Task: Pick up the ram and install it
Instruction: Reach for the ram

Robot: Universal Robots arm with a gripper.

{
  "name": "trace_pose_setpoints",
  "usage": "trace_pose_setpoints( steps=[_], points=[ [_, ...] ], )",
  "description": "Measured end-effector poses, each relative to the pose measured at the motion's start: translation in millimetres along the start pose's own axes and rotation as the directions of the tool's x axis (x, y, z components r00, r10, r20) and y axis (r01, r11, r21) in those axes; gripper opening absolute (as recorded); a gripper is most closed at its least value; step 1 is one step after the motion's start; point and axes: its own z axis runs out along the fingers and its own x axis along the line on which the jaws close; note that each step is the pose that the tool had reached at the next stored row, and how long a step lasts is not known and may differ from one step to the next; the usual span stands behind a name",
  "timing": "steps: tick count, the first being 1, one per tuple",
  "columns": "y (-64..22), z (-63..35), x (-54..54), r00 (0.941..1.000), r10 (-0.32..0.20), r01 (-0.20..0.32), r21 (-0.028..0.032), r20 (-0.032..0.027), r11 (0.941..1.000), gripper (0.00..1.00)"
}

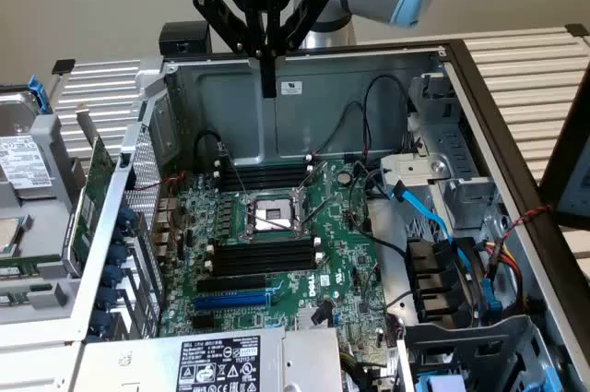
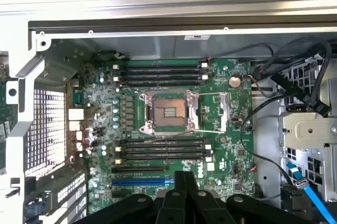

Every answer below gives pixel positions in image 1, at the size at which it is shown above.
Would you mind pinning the green graphics card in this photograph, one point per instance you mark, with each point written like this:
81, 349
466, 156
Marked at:
92, 189

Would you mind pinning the blue expansion slot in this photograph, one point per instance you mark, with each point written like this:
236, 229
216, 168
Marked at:
230, 302

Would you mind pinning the blue plastic latch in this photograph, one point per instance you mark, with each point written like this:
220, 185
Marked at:
492, 306

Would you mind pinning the thin metal locking lever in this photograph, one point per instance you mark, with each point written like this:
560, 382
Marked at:
274, 222
232, 169

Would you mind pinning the silver CPU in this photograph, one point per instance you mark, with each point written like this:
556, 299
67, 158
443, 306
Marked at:
9, 235

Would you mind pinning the coin battery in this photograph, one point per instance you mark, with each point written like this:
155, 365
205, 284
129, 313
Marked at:
344, 177

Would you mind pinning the black angled connector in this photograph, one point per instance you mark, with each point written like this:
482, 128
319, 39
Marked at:
321, 313

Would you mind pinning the black box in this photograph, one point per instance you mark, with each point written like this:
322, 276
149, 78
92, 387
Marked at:
184, 34

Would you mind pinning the black fan shroud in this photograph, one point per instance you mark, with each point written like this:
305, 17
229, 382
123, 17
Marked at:
428, 272

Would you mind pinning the silver finned heatsink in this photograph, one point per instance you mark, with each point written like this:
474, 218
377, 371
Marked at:
302, 318

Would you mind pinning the short black expansion slot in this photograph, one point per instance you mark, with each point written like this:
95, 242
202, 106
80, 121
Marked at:
204, 322

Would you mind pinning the silver rear port block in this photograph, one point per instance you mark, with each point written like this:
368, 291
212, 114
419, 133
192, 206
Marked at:
167, 212
162, 241

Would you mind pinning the white label sticker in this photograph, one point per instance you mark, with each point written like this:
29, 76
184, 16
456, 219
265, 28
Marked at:
290, 86

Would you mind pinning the silver hard disk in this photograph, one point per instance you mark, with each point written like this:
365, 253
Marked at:
23, 166

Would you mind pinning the open grey PC case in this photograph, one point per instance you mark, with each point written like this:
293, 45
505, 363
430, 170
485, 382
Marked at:
322, 120

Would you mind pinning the silver disk bay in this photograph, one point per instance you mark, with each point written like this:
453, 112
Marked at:
415, 166

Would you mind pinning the grey parts rack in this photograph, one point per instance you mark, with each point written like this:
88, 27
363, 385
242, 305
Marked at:
46, 300

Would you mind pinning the green motherboard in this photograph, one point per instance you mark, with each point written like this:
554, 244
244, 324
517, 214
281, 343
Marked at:
341, 244

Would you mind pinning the blue slot clip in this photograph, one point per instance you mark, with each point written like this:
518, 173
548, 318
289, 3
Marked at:
118, 256
112, 276
124, 223
99, 322
106, 298

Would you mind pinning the silver power supply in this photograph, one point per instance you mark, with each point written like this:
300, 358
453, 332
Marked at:
304, 359

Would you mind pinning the black end cap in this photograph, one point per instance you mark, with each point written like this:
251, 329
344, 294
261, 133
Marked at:
577, 30
63, 66

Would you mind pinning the blue plastic disk bracket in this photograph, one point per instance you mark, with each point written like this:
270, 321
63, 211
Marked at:
39, 94

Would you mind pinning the metal socket cover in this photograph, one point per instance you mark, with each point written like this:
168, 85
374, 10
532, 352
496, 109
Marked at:
318, 168

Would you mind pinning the dark framed panel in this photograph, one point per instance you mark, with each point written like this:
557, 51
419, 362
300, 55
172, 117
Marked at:
551, 189

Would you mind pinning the CPU socket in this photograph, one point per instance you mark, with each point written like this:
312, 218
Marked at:
272, 217

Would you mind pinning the long black expansion slot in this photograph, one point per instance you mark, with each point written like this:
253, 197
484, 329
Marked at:
230, 283

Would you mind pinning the pale blue plastic block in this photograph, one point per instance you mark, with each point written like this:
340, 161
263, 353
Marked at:
442, 385

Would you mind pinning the grey metal drive cage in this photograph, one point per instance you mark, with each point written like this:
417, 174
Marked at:
461, 341

